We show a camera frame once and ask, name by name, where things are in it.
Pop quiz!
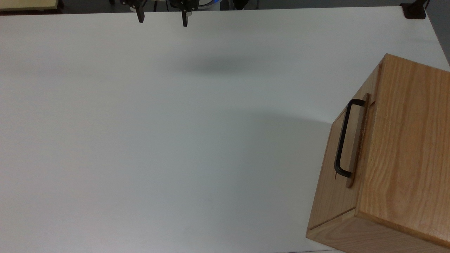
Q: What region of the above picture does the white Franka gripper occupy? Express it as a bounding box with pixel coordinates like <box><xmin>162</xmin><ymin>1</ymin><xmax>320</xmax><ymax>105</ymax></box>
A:
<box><xmin>120</xmin><ymin>0</ymin><xmax>199</xmax><ymax>28</ymax></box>

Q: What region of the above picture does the black metal drawer handle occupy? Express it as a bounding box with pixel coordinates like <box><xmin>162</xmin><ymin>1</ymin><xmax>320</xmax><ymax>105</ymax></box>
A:
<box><xmin>334</xmin><ymin>99</ymin><xmax>366</xmax><ymax>178</ymax></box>

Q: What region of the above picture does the wooden drawer cabinet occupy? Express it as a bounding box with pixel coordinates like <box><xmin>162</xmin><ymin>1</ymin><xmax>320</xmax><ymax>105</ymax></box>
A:
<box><xmin>306</xmin><ymin>53</ymin><xmax>450</xmax><ymax>253</ymax></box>

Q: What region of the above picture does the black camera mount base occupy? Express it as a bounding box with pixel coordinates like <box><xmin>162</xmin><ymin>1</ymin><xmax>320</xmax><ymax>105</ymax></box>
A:
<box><xmin>400</xmin><ymin>0</ymin><xmax>430</xmax><ymax>19</ymax></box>

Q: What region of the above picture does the yellowish wooden table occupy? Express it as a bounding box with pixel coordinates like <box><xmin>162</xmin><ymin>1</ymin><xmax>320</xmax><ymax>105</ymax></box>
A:
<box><xmin>0</xmin><ymin>0</ymin><xmax>59</xmax><ymax>12</ymax></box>

